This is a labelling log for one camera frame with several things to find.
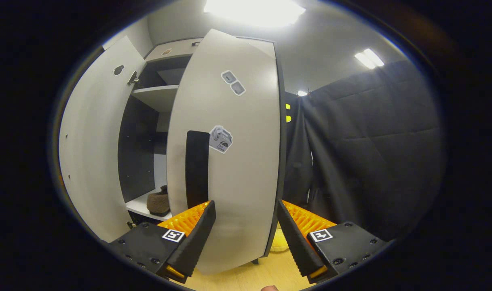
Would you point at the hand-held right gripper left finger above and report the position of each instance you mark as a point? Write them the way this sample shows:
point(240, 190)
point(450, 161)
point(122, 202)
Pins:
point(197, 238)

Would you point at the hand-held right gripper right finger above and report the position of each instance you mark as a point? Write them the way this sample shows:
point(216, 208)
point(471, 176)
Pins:
point(296, 242)

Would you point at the brown fuzzy shoe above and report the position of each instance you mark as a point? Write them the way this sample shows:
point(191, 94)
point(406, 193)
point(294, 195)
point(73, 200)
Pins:
point(159, 204)

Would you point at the grey shoe cabinet door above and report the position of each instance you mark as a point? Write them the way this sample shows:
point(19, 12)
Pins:
point(246, 182)
point(92, 141)

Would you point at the grey cabinet shelf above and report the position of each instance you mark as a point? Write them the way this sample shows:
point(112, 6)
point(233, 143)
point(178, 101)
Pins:
point(157, 97)
point(138, 206)

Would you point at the grey cabinet drawer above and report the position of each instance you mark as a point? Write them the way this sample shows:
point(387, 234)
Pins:
point(177, 48)

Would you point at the yellow soft object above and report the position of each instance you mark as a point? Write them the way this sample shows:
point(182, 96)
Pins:
point(279, 242)

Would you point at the black backdrop cloth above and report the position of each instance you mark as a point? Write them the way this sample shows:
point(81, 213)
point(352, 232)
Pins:
point(371, 153)

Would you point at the small ceiling light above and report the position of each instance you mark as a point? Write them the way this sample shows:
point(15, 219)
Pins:
point(369, 58)

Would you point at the large ceiling light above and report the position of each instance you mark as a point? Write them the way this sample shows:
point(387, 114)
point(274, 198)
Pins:
point(254, 12)

